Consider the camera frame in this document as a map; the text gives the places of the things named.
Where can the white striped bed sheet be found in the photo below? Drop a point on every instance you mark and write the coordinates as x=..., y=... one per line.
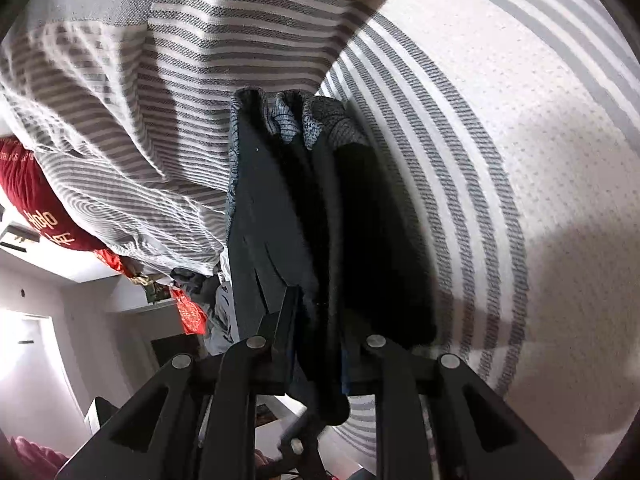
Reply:
x=500, y=160

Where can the grey clothes pile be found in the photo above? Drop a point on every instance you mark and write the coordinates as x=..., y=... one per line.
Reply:
x=222, y=320

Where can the white bed headboard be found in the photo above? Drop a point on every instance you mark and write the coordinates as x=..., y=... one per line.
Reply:
x=90, y=270

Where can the red cushion with gold print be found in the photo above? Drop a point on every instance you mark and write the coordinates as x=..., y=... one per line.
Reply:
x=191, y=316

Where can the grey striped duvet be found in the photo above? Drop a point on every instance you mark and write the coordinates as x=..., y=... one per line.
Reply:
x=175, y=85

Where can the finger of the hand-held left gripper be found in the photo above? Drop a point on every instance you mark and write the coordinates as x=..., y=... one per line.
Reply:
x=300, y=452

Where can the pink cloth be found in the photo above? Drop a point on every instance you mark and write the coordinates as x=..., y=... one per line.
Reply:
x=32, y=457

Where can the dark red pillow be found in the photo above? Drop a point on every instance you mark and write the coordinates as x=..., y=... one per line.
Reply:
x=35, y=200

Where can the red cloth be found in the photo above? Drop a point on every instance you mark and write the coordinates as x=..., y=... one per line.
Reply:
x=116, y=261

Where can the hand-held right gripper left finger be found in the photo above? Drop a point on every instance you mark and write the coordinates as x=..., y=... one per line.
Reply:
x=282, y=340

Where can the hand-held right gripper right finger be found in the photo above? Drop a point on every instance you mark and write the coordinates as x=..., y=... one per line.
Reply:
x=360, y=370

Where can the white door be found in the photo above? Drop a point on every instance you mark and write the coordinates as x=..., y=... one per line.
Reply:
x=30, y=375

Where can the black pants with floral trim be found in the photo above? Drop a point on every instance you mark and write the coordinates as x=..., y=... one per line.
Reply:
x=300, y=210

